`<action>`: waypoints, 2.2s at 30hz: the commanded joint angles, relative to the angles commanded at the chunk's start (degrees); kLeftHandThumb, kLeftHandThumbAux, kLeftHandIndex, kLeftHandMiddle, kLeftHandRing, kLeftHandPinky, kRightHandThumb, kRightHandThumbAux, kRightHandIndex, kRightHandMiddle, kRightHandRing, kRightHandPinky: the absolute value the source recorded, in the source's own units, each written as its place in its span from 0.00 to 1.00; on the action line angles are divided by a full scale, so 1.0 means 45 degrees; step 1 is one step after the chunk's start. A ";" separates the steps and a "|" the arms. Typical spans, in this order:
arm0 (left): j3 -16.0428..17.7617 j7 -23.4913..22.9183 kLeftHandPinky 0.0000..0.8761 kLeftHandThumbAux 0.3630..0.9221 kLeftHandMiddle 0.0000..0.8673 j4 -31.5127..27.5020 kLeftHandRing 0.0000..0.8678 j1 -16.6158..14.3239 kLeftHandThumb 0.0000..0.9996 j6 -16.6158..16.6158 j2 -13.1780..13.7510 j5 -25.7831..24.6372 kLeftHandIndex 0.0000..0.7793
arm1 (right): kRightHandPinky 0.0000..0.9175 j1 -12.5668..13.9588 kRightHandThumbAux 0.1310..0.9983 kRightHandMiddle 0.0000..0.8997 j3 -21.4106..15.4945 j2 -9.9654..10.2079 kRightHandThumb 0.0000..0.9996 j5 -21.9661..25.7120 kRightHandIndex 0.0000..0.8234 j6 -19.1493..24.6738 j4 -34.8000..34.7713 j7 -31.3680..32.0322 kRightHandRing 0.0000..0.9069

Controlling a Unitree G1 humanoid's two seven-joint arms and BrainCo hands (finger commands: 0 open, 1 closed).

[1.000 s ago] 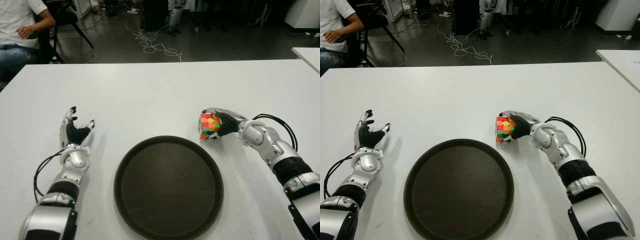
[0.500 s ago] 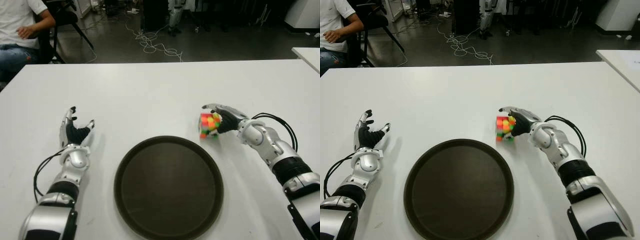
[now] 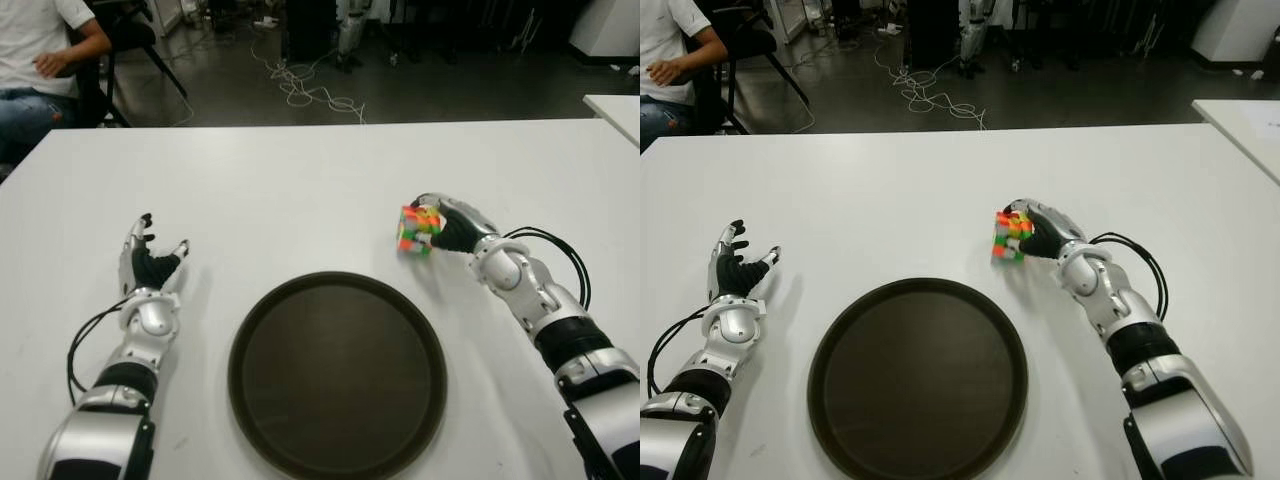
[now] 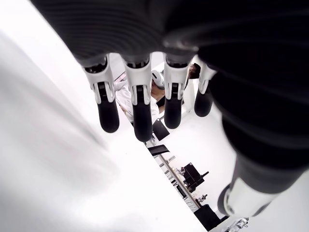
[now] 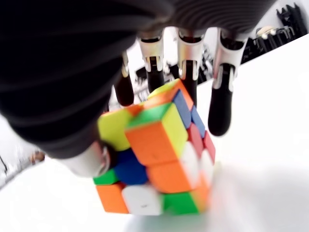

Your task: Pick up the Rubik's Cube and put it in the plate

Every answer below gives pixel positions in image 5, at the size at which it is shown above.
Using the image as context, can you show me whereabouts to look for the multicoloured Rubik's cube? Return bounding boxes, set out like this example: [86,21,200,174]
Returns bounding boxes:
[93,78,217,216]

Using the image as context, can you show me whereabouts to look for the black equipment rack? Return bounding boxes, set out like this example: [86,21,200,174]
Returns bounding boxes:
[241,2,309,64]

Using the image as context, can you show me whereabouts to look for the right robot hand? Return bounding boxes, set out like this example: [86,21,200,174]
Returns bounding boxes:
[0,0,277,178]

